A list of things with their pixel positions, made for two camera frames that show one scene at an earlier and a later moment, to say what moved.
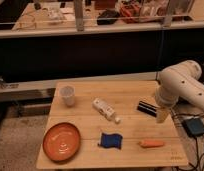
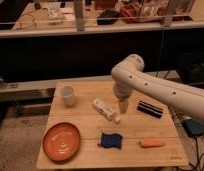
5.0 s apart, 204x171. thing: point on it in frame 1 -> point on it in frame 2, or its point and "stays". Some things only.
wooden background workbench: (84, 17) stays
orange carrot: (151, 143) stays
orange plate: (61, 142) stays
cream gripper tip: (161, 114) -> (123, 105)
